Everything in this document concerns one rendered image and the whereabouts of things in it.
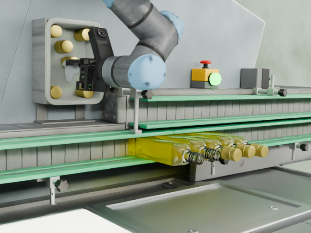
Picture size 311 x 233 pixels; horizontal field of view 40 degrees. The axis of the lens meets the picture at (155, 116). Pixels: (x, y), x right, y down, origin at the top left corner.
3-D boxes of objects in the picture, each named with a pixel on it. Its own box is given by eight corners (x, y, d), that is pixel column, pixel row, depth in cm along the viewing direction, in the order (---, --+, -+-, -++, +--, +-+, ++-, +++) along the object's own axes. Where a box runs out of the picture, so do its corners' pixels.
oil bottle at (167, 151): (127, 154, 123) (178, 168, 107) (127, 134, 123) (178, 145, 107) (142, 152, 127) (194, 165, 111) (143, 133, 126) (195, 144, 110)
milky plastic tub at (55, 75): (32, 103, 117) (46, 105, 110) (32, 19, 115) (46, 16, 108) (87, 101, 128) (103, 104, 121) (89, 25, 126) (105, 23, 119)
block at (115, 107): (102, 121, 125) (115, 124, 119) (102, 88, 124) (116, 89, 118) (112, 120, 127) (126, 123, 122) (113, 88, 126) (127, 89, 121)
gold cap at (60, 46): (53, 39, 117) (61, 39, 114) (65, 40, 120) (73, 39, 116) (53, 53, 118) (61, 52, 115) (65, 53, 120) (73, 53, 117)
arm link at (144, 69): (176, 68, 95) (156, 98, 92) (144, 67, 103) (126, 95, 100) (154, 43, 90) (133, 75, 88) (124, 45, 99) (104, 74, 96)
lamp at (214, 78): (207, 85, 150) (214, 85, 148) (208, 72, 149) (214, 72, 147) (216, 85, 153) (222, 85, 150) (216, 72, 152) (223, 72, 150)
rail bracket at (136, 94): (115, 130, 119) (144, 136, 110) (117, 69, 118) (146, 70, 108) (124, 130, 121) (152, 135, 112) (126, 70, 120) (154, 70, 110)
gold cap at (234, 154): (220, 159, 113) (233, 162, 110) (220, 146, 113) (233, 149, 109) (228, 158, 115) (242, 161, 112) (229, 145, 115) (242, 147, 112)
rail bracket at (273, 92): (250, 94, 157) (282, 96, 147) (251, 74, 156) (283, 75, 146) (257, 94, 160) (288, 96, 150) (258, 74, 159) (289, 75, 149)
